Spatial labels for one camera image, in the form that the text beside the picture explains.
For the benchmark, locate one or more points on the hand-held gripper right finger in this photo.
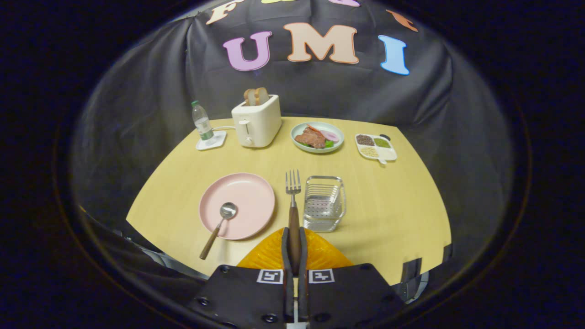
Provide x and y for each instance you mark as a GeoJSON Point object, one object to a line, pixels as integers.
{"type": "Point", "coordinates": [303, 251]}

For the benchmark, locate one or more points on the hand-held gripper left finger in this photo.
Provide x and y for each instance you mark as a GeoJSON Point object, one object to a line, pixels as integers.
{"type": "Point", "coordinates": [286, 251]}

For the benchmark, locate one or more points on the clear glass square container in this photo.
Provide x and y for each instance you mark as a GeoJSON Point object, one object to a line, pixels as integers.
{"type": "Point", "coordinates": [323, 204]}

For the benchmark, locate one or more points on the pink round plate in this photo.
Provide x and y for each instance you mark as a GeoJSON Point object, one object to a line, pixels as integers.
{"type": "Point", "coordinates": [244, 201]}

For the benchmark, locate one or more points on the green plate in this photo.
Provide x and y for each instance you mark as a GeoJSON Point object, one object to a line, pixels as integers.
{"type": "Point", "coordinates": [301, 145]}

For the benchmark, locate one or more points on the brown meat piece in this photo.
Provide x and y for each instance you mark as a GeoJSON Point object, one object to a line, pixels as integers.
{"type": "Point", "coordinates": [311, 137]}

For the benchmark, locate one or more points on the pink onion slice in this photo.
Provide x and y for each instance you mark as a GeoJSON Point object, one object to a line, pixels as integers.
{"type": "Point", "coordinates": [330, 135]}

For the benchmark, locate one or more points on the white divided condiment tray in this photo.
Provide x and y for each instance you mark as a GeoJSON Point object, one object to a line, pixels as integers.
{"type": "Point", "coordinates": [386, 153]}

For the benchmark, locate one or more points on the white square coaster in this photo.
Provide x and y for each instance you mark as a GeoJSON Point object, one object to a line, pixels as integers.
{"type": "Point", "coordinates": [219, 139]}

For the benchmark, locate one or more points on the white toaster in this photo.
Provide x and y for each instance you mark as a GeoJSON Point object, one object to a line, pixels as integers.
{"type": "Point", "coordinates": [258, 123]}

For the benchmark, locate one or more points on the clear plastic water bottle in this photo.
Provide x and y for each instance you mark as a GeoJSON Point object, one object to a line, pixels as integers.
{"type": "Point", "coordinates": [202, 123]}

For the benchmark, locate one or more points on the toast slice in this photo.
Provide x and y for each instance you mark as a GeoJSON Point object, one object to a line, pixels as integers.
{"type": "Point", "coordinates": [249, 97]}
{"type": "Point", "coordinates": [262, 95]}

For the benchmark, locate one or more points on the black backdrop cloth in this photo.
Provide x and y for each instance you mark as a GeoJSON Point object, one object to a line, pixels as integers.
{"type": "Point", "coordinates": [151, 91]}

